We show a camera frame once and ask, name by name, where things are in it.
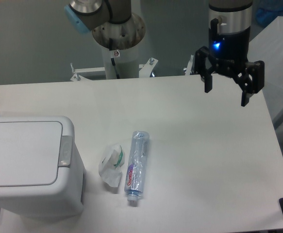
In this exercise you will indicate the crumpled white plastic wrapper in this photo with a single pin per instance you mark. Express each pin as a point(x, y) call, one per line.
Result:
point(112, 160)

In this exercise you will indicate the blue plastic bag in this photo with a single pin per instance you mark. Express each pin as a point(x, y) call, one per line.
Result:
point(265, 16)

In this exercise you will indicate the grey robot arm base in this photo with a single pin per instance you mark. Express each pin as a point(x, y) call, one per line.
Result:
point(116, 30)

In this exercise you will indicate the white trash can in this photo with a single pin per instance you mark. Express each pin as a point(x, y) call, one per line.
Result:
point(41, 171)

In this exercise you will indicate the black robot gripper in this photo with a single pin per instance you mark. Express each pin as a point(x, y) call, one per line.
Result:
point(227, 54)

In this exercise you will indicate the empty clear plastic bottle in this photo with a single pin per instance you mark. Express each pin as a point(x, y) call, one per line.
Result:
point(136, 170)

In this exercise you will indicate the white metal mounting frame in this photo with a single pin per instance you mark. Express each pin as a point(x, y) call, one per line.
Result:
point(145, 70)

